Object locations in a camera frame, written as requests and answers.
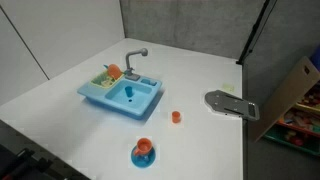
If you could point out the grey toy faucet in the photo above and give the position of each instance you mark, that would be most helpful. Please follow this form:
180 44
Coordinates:
128 60

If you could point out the blue saucer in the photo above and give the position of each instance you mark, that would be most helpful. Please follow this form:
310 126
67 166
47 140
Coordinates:
143 162

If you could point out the brown cardboard box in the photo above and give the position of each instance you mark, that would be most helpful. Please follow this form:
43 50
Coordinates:
286 96

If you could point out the toy shelf with colourful toys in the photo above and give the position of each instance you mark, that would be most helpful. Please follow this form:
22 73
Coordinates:
303 123

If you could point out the small orange cup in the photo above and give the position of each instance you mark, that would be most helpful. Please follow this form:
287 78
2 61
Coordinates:
176 117

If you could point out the black equipment frame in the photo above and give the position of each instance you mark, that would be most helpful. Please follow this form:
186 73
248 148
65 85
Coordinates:
20 163

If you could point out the yellow toy dish rack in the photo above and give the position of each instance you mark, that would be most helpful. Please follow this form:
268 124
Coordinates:
96 81

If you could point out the blue bin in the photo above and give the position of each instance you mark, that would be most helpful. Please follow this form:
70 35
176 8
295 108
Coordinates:
316 58

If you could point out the blue toy sink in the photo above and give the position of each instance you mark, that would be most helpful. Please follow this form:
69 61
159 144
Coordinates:
100 95

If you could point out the pale yellow sticky note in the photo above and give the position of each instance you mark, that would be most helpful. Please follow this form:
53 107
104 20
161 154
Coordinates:
228 87

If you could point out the black stand pole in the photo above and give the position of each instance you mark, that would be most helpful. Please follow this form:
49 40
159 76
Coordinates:
255 31

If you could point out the beige toy dish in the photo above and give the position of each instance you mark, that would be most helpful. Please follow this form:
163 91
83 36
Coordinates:
106 81

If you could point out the grey metal mounting plate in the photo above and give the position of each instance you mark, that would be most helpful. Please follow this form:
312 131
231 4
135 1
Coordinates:
220 100

